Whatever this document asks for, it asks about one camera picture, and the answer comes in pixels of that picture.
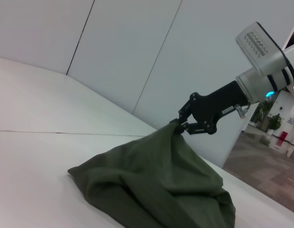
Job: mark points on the red standing sign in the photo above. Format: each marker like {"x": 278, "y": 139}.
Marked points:
{"x": 281, "y": 139}

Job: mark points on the dark green printed T-shirt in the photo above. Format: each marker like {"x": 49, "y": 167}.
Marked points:
{"x": 149, "y": 178}

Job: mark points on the small silver right gripper connector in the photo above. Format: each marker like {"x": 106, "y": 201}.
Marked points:
{"x": 242, "y": 111}

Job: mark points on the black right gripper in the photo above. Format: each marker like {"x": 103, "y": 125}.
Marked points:
{"x": 213, "y": 104}

